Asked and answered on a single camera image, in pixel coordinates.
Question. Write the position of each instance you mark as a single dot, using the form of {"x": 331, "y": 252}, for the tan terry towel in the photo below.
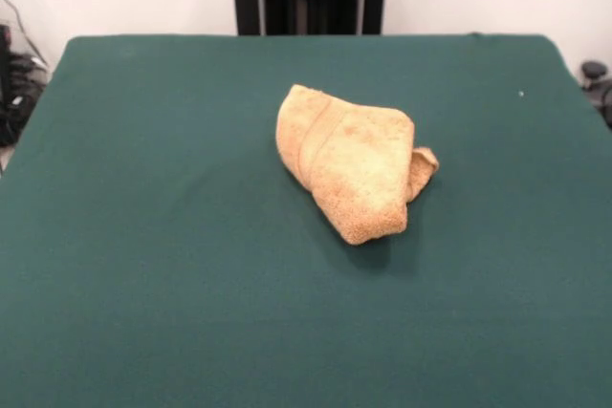
{"x": 354, "y": 164}

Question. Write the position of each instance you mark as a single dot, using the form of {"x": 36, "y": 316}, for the dark green table cloth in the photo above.
{"x": 191, "y": 284}

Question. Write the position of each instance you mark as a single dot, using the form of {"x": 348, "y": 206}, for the pedestal leg with caster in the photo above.
{"x": 24, "y": 92}
{"x": 595, "y": 71}

